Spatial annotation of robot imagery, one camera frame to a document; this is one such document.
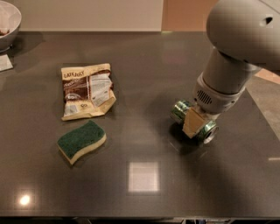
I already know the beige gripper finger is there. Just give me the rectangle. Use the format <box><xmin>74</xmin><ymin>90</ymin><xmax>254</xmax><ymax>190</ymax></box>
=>
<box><xmin>182</xmin><ymin>107</ymin><xmax>210</xmax><ymax>138</ymax></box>

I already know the green soda can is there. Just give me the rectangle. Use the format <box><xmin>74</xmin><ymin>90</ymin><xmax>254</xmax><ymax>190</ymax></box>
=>
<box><xmin>171</xmin><ymin>100</ymin><xmax>219</xmax><ymax>144</ymax></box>

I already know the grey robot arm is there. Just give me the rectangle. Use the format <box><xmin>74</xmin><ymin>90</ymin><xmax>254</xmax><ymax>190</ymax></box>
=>
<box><xmin>183</xmin><ymin>0</ymin><xmax>280</xmax><ymax>138</ymax></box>

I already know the brown and cream snack bag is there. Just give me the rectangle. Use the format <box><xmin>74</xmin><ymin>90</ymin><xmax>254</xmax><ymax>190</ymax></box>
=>
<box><xmin>61</xmin><ymin>63</ymin><xmax>116</xmax><ymax>121</ymax></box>

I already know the green and yellow sponge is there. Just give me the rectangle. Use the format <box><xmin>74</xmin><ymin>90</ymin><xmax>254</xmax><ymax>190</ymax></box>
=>
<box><xmin>57</xmin><ymin>121</ymin><xmax>107</xmax><ymax>165</ymax></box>

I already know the white paper card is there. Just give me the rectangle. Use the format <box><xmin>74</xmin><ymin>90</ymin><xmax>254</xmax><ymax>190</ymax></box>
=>
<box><xmin>0</xmin><ymin>54</ymin><xmax>13</xmax><ymax>71</ymax></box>

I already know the white bowl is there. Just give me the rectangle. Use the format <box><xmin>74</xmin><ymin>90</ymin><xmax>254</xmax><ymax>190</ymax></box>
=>
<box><xmin>0</xmin><ymin>0</ymin><xmax>22</xmax><ymax>52</ymax></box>

